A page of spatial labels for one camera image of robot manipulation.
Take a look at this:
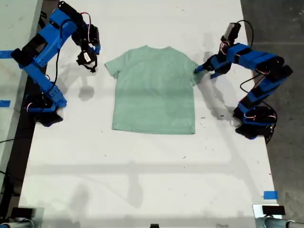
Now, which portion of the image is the pale green T-shirt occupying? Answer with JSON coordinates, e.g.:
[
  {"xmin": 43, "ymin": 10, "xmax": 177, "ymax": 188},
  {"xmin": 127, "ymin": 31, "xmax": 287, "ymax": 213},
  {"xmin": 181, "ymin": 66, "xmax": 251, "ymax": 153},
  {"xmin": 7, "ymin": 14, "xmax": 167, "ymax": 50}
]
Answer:
[{"xmin": 104, "ymin": 45, "xmax": 199, "ymax": 135}]

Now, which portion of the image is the black stand leg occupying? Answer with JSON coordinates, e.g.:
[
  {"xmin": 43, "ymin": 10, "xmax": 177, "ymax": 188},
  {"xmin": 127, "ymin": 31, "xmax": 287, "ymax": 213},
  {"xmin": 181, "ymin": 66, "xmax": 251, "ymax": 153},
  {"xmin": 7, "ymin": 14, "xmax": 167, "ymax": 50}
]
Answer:
[{"xmin": 38, "ymin": 0, "xmax": 53, "ymax": 29}]

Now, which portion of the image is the pale side table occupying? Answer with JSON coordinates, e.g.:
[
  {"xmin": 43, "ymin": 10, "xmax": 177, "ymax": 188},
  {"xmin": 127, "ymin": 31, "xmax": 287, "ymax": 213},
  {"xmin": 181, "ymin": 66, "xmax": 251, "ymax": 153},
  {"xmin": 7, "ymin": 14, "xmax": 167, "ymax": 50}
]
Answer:
[{"xmin": 0, "ymin": 0, "xmax": 45, "ymax": 181}]

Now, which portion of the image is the long blue tape strip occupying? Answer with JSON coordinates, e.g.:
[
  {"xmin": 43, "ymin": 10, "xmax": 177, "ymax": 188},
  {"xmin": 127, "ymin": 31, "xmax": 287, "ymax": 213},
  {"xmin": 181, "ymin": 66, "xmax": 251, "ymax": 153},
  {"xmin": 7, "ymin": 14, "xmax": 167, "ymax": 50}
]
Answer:
[{"xmin": 0, "ymin": 50, "xmax": 17, "ymax": 59}]

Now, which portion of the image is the square blue tape piece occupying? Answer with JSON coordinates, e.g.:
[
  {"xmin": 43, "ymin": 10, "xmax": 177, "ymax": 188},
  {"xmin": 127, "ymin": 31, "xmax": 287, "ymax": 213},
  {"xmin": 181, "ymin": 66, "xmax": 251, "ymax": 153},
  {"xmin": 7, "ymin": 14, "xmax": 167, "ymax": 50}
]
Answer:
[{"xmin": 263, "ymin": 190, "xmax": 278, "ymax": 200}]

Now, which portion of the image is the shiny metal plate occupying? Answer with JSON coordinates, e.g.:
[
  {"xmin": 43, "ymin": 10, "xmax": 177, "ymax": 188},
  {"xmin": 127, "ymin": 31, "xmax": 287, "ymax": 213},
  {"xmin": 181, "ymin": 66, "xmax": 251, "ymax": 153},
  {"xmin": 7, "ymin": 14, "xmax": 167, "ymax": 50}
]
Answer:
[
  {"xmin": 252, "ymin": 204, "xmax": 283, "ymax": 224},
  {"xmin": 9, "ymin": 207, "xmax": 45, "ymax": 228}
]

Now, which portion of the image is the small black box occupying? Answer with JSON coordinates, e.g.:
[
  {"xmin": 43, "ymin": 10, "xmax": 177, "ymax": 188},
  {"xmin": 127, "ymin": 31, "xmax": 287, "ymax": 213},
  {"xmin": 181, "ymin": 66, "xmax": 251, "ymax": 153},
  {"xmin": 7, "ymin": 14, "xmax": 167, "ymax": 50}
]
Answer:
[
  {"xmin": 11, "ymin": 207, "xmax": 34, "ymax": 218},
  {"xmin": 262, "ymin": 205, "xmax": 285, "ymax": 216}
]

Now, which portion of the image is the black camera box with strap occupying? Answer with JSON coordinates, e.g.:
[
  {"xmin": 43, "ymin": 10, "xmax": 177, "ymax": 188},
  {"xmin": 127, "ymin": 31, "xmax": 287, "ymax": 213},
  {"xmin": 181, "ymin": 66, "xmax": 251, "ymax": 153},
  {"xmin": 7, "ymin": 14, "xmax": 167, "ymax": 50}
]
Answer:
[{"xmin": 76, "ymin": 50, "xmax": 98, "ymax": 73}]

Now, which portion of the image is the black and grey camera box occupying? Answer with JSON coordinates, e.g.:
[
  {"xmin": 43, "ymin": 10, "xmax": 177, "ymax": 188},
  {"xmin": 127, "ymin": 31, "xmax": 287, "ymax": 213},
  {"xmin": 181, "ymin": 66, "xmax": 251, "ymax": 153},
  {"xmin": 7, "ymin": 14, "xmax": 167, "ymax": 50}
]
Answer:
[{"xmin": 220, "ymin": 22, "xmax": 242, "ymax": 45}]

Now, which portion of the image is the black camera cable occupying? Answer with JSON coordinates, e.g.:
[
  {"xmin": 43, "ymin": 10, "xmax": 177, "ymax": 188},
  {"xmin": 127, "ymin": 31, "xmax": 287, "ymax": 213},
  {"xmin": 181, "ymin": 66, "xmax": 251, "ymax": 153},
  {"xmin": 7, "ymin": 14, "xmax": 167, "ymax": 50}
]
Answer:
[
  {"xmin": 52, "ymin": 22, "xmax": 64, "ymax": 86},
  {"xmin": 236, "ymin": 20, "xmax": 255, "ymax": 48}
]

